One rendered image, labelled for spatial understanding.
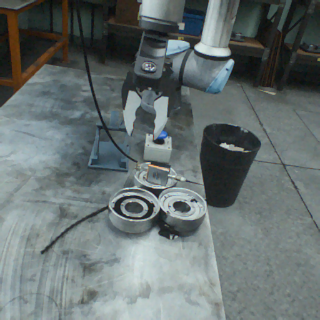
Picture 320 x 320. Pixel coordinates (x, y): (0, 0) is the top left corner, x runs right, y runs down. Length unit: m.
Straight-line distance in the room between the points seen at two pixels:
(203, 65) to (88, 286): 0.74
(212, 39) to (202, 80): 0.12
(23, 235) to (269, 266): 1.43
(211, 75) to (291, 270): 1.19
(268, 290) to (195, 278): 1.17
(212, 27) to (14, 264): 0.80
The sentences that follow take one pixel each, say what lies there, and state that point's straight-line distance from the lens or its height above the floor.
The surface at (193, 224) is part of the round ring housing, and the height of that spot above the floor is 0.83.
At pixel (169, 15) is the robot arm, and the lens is 0.62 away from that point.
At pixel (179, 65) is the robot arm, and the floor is 0.98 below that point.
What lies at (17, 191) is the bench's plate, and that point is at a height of 0.80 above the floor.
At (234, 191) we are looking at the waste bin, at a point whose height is 0.13.
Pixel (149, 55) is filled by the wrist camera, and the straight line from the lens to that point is 0.58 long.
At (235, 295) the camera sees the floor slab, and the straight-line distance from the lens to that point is 1.72.
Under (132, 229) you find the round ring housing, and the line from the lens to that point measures 0.68.
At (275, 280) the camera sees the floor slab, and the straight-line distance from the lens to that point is 1.87.
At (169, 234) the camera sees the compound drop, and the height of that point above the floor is 0.80.
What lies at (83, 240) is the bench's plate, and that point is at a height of 0.80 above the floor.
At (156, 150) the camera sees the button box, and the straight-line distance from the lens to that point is 0.90.
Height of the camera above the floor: 1.29
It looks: 32 degrees down
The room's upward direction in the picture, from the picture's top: 10 degrees clockwise
